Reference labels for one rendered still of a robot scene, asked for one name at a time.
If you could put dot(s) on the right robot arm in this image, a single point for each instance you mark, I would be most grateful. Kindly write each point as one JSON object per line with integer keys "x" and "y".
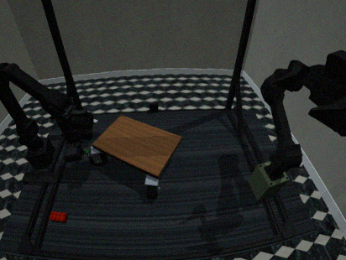
{"x": 51, "y": 100}

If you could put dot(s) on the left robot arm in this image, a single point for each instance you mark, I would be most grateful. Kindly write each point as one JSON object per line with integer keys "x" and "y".
{"x": 290, "y": 156}

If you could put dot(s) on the red toy brick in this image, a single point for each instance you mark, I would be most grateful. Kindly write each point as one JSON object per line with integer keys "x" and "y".
{"x": 58, "y": 216}

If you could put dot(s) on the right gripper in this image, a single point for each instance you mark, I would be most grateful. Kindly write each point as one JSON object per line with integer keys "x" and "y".
{"x": 75, "y": 150}

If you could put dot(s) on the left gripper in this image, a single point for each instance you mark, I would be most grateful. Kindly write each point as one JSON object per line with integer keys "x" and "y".
{"x": 323, "y": 91}

